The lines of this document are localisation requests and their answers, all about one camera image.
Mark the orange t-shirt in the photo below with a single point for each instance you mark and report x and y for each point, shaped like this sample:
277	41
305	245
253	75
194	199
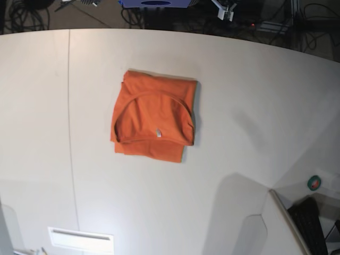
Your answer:
152	116

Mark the blue box with oval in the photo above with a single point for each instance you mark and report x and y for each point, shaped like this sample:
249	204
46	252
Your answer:
155	3

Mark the green tape roll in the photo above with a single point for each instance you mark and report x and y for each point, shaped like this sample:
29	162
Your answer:
314	183

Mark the black keyboard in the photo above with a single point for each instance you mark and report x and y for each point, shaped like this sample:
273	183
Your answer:
305	216

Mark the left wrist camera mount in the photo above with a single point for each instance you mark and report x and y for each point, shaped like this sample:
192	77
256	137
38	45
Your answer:
225	9

